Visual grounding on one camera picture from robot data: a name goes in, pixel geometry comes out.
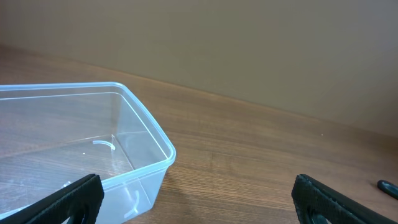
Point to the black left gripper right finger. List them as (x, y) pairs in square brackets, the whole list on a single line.
[(315, 203)]

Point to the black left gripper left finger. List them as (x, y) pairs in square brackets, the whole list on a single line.
[(77, 203)]

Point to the clear plastic storage container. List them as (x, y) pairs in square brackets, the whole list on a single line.
[(54, 134)]

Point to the black red handled screwdriver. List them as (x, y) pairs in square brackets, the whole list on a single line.
[(388, 188)]

